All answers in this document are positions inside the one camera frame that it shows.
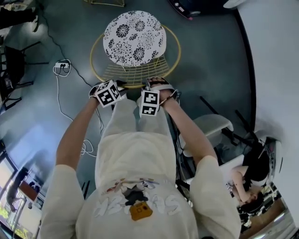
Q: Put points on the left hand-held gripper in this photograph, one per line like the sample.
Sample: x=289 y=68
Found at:
x=107 y=94

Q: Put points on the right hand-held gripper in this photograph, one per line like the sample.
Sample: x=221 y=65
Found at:
x=149 y=102

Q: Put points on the floral round seat cushion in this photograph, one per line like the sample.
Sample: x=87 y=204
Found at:
x=134 y=37

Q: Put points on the person's left forearm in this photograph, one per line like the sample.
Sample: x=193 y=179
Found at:
x=77 y=130

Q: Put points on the person's right forearm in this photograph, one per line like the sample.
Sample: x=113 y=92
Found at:
x=187 y=130

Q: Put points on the white plastic chair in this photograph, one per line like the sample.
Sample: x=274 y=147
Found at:
x=210 y=126

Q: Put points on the round white table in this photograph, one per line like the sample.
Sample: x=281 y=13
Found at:
x=105 y=2

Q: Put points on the black folding chair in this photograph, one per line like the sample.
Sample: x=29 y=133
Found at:
x=14 y=63

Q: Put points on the person's right hand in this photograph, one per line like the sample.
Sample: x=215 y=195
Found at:
x=158 y=81

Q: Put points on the person's cream trousers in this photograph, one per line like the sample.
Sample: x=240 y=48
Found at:
x=121 y=116

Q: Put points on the white power strip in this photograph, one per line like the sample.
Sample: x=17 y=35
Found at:
x=62 y=65

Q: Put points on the black tripod stand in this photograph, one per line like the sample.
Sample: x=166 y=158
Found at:
x=217 y=116

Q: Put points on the person's cream shirt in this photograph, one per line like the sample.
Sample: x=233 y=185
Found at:
x=121 y=163

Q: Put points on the black floor cleaning machine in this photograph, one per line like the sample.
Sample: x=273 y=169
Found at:
x=184 y=7

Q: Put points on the orange clip-on device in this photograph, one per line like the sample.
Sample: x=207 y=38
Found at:
x=140 y=211

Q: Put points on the brown wooden table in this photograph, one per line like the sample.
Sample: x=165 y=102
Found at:
x=28 y=190

